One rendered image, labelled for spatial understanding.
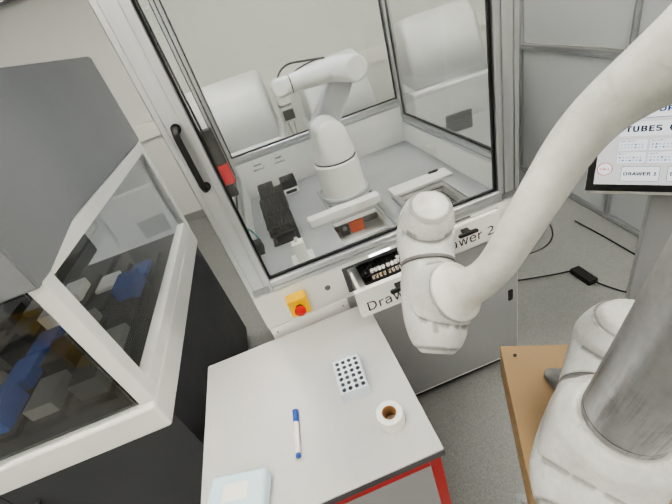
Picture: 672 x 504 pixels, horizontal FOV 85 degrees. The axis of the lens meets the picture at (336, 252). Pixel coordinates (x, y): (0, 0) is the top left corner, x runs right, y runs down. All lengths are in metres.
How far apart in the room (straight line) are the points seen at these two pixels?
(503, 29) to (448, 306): 0.88
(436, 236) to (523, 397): 0.46
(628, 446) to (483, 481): 1.25
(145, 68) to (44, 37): 3.71
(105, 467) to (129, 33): 1.30
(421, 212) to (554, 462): 0.41
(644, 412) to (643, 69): 0.35
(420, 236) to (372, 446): 0.59
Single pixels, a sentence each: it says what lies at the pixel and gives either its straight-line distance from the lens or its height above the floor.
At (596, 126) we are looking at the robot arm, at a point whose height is 1.49.
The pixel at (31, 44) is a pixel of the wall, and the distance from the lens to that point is 4.81.
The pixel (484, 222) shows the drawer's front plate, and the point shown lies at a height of 0.90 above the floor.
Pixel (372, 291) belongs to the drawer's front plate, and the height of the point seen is 0.91.
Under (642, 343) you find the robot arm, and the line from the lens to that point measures 0.47.
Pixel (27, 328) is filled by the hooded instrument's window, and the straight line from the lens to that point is 1.12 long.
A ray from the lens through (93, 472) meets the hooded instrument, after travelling 1.62.
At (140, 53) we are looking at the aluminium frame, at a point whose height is 1.71.
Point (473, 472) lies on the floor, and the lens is 1.83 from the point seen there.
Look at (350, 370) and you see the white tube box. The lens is 1.15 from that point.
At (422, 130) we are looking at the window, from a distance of 1.21.
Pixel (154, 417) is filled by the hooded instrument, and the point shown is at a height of 0.86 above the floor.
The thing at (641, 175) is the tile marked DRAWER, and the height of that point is 1.00.
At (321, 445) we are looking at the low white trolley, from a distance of 1.09.
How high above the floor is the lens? 1.68
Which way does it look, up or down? 33 degrees down
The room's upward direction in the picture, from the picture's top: 19 degrees counter-clockwise
